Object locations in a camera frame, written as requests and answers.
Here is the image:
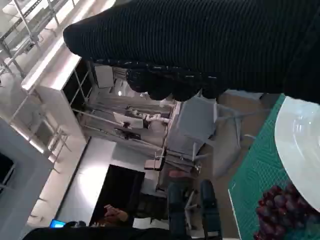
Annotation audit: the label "red toy grape bunch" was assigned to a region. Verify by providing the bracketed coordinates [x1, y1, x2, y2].
[253, 183, 320, 240]

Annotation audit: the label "white round plate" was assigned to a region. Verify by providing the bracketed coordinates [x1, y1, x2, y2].
[274, 96, 320, 212]

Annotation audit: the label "person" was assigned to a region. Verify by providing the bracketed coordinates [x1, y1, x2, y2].
[23, 203, 171, 240]
[168, 169, 223, 240]

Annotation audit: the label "green cutting mat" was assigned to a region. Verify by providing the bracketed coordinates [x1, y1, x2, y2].
[227, 93, 320, 240]

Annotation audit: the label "white open shelf unit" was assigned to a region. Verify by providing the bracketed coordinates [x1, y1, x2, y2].
[21, 37, 96, 161]

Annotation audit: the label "phone with lit screen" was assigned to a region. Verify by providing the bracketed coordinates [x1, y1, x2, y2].
[49, 219, 66, 229]

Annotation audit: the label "grey chair with white frame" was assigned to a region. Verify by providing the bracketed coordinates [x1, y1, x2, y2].
[166, 91, 258, 176]

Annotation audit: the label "metal frame rack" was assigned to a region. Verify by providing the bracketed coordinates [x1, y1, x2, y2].
[0, 0, 76, 73]

